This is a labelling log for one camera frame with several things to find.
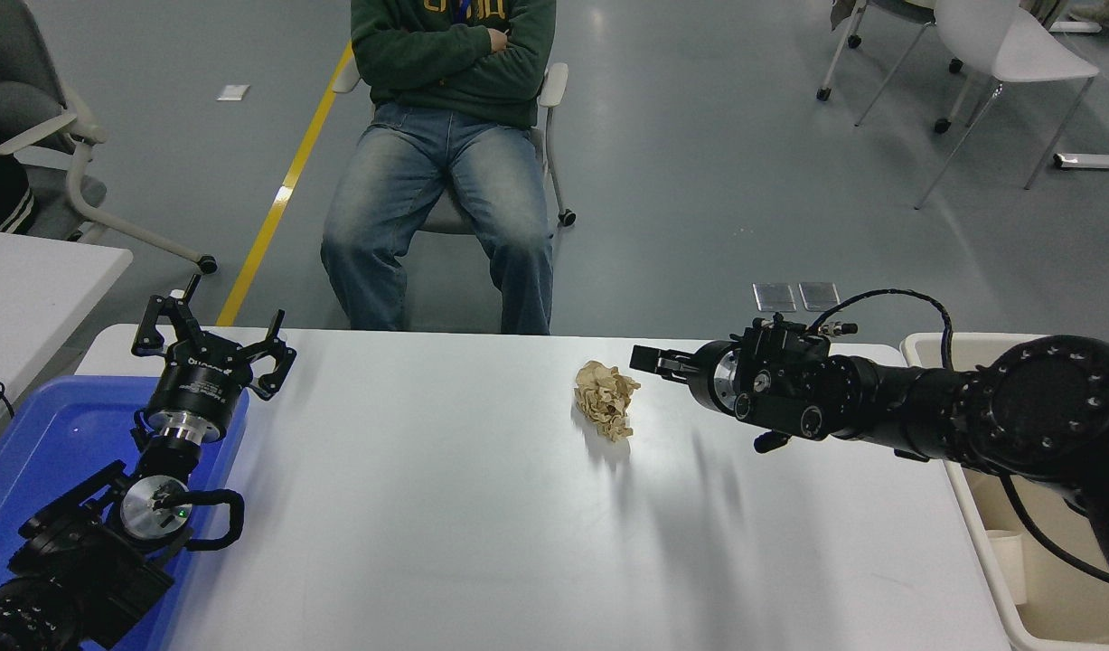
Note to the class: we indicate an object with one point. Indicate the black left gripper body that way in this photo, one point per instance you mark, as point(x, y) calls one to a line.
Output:
point(197, 384)

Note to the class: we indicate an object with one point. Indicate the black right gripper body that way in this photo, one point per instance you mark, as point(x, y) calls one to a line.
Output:
point(703, 380)

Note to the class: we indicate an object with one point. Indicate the tan paper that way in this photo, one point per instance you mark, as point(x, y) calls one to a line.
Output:
point(606, 398)

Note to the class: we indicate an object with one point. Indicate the white paper cup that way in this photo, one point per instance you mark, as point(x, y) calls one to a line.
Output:
point(1006, 565)

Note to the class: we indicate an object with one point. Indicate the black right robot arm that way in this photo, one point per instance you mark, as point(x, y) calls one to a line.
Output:
point(1042, 398)

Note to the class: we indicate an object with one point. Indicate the person's right hand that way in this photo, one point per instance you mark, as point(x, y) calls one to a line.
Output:
point(498, 40)

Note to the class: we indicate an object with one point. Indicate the silver floor socket cover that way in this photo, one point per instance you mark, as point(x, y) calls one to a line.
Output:
point(774, 297)
point(818, 295)

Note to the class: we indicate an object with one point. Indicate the white side table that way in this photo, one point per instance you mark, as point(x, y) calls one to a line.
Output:
point(30, 289)

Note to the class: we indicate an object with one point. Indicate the blue plastic tray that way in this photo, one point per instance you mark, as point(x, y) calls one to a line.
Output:
point(57, 434)

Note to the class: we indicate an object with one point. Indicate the grey office chair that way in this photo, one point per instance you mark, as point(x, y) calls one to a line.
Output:
point(12, 54)

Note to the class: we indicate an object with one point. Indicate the rolling chair with castors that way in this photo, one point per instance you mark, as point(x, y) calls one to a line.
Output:
point(897, 9)

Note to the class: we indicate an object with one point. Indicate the large pale plastic bin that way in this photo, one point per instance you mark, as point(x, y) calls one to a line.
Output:
point(1051, 615)

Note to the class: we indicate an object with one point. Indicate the white floor bar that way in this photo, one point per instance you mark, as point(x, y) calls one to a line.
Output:
point(1096, 162)

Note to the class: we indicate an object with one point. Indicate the white chair with metal legs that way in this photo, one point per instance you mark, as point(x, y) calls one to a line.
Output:
point(1024, 45)

